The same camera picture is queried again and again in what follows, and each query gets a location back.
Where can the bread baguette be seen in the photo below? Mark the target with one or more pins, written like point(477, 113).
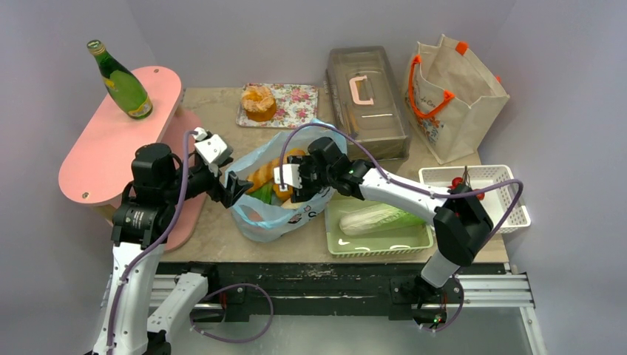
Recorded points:
point(262, 175)

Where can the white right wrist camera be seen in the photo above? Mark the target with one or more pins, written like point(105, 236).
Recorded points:
point(288, 174)

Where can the red cherry bunch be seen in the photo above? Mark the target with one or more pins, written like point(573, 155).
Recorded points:
point(463, 180)

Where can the napa cabbage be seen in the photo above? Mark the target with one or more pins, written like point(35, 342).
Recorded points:
point(377, 218)

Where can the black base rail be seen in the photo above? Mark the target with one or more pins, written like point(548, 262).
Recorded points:
point(233, 293)

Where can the grey transparent lidded box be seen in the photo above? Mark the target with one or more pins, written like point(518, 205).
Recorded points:
point(367, 105)

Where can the floral tray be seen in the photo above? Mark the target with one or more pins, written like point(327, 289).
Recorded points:
point(297, 104)

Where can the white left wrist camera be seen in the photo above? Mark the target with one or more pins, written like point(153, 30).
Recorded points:
point(212, 148)

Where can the aluminium frame rail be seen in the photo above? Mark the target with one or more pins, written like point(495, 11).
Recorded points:
point(495, 289)

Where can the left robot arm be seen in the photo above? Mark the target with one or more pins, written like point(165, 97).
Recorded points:
point(151, 206)

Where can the green glass bottle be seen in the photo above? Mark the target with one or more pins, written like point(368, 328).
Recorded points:
point(123, 87)

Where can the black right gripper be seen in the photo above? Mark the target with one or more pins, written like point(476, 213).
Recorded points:
point(304, 177)

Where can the green plastic basket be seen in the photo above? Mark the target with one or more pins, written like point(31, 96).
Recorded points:
point(404, 240)

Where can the orange bundt cake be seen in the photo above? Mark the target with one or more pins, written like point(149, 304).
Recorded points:
point(258, 103)

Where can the orange fruit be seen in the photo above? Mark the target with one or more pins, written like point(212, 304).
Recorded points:
point(283, 195)

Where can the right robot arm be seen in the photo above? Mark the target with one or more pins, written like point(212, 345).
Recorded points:
point(461, 223)

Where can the beige tote bag orange handles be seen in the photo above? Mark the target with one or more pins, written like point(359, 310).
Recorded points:
point(453, 98)

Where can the pink two-tier shelf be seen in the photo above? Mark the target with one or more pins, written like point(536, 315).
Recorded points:
point(98, 166)

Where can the white plastic basket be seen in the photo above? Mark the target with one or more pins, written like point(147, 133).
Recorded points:
point(481, 176)

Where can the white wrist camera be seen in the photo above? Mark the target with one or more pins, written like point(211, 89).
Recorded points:
point(288, 174)
point(212, 148)

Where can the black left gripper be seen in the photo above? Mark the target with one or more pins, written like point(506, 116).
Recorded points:
point(219, 191)

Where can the blue printed plastic bag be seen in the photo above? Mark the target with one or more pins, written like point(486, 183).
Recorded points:
point(264, 222)

